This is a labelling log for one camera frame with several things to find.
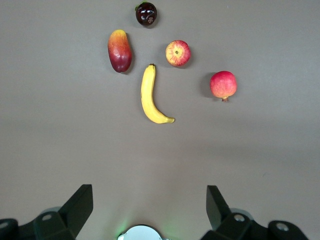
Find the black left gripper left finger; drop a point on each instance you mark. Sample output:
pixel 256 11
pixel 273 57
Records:
pixel 72 212

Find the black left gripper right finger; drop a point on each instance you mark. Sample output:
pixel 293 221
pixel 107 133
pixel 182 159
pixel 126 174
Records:
pixel 220 215

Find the yellow banana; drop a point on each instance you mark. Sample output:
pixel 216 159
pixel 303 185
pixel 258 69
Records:
pixel 147 95

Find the red yellow apple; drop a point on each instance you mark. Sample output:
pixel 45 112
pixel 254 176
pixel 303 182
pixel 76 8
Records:
pixel 178 53

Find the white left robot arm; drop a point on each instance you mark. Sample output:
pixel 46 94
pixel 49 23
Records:
pixel 141 233

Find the brown table cloth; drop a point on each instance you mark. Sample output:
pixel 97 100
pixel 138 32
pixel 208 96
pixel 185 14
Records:
pixel 62 137

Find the red pomegranate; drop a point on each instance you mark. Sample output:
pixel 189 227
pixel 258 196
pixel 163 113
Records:
pixel 223 85

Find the red yellow mango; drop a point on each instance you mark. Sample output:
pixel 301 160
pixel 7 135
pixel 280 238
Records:
pixel 119 51

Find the dark purple mangosteen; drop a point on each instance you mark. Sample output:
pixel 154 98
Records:
pixel 146 13

